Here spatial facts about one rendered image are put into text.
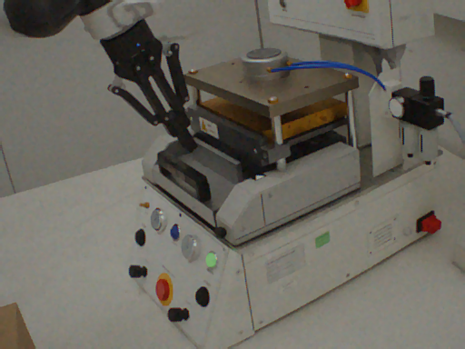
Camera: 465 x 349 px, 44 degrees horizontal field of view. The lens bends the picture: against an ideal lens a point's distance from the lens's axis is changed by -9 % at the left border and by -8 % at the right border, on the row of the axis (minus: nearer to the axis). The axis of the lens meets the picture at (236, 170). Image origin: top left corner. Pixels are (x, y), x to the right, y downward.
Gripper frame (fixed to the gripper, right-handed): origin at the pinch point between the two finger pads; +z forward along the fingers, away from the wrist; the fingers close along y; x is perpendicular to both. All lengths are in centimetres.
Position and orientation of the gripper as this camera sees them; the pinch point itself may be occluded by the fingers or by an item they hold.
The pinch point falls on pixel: (181, 131)
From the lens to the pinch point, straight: 98.2
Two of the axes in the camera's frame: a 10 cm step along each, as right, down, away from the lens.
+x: 5.2, 3.1, -7.9
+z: 4.1, 7.3, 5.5
